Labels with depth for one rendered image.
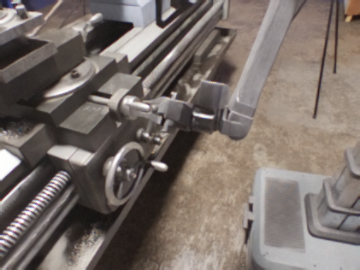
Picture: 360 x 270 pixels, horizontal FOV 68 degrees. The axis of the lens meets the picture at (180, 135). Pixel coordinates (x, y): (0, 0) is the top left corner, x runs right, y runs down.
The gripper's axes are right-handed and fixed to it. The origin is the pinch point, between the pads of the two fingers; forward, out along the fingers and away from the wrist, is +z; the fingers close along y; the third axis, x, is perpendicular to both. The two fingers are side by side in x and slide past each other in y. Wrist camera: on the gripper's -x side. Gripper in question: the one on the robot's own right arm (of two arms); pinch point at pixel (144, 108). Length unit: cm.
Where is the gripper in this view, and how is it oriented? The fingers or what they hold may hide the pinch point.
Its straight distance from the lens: 72.0
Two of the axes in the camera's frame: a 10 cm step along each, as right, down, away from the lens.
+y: -2.5, 9.7, -0.1
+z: -9.2, -2.4, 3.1
